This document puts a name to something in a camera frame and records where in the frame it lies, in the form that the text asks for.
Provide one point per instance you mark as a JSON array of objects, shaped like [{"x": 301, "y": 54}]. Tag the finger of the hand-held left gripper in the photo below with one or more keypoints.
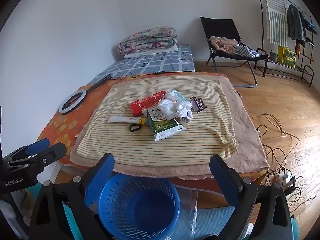
[
  {"x": 37, "y": 146},
  {"x": 53, "y": 152}
]

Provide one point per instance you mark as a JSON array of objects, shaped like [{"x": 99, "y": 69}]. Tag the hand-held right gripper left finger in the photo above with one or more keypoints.
[{"x": 100, "y": 180}]

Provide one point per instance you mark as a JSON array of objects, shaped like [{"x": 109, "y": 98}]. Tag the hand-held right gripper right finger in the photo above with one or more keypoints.
[{"x": 223, "y": 178}]

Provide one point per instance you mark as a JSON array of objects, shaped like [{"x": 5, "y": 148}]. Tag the blue plastic basket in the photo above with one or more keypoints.
[{"x": 150, "y": 210}]

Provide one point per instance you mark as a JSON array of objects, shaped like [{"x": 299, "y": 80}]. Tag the red cardboard box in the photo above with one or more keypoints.
[{"x": 147, "y": 102}]

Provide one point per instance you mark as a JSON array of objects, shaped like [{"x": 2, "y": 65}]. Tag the orange printed tablecloth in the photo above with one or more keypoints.
[{"x": 62, "y": 130}]

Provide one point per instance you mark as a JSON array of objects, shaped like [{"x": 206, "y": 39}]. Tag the grey blue mat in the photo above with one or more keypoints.
[{"x": 215, "y": 222}]

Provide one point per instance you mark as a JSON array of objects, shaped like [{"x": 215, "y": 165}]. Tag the beige towel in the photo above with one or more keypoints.
[{"x": 250, "y": 142}]

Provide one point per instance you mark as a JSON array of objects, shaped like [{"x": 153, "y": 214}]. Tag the clear plastic bag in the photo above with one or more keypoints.
[{"x": 187, "y": 212}]

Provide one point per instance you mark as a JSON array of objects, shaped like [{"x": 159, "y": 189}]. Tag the teal cloth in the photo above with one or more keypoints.
[{"x": 72, "y": 222}]

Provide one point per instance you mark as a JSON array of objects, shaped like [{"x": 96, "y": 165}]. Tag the white charger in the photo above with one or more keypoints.
[{"x": 246, "y": 232}]

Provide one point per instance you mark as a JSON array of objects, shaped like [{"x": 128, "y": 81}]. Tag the yellow striped towel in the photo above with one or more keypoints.
[{"x": 175, "y": 142}]

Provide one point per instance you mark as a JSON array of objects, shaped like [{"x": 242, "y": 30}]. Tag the white tube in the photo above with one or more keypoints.
[{"x": 120, "y": 119}]

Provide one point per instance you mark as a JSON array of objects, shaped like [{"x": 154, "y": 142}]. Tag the power strip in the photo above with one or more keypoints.
[{"x": 287, "y": 178}]

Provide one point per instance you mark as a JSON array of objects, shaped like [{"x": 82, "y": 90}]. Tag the dark snack wrapper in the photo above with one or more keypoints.
[{"x": 198, "y": 104}]

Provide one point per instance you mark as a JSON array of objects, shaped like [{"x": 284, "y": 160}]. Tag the green white milk carton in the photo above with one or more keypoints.
[{"x": 162, "y": 127}]

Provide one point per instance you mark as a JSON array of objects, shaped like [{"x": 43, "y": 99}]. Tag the white crumpled plastic bag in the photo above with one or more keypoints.
[{"x": 172, "y": 107}]

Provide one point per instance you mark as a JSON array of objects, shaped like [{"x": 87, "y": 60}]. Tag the blue plaid mattress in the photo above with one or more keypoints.
[{"x": 150, "y": 62}]

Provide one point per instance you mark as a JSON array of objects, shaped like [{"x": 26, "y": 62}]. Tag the striped cloth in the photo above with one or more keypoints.
[{"x": 246, "y": 52}]

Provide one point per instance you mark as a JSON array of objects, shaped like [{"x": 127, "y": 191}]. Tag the pink cloth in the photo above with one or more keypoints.
[{"x": 222, "y": 43}]

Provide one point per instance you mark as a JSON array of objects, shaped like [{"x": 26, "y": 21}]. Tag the black metal clothes rack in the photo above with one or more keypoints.
[{"x": 308, "y": 72}]

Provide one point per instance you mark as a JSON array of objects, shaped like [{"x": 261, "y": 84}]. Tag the yellow crate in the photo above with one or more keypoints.
[{"x": 287, "y": 56}]

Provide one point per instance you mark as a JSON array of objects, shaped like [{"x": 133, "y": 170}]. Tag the folded floral quilt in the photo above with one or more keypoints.
[{"x": 147, "y": 41}]

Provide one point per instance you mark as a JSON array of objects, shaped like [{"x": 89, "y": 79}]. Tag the black folding chair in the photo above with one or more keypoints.
[{"x": 217, "y": 27}]

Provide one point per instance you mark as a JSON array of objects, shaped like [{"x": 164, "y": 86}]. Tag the striped hanging towel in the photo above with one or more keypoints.
[{"x": 275, "y": 17}]

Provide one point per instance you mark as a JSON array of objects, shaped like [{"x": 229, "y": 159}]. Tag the dark hanging jacket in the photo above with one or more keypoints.
[{"x": 295, "y": 25}]

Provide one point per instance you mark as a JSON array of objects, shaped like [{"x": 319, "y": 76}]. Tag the blue hanging garment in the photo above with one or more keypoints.
[{"x": 310, "y": 23}]

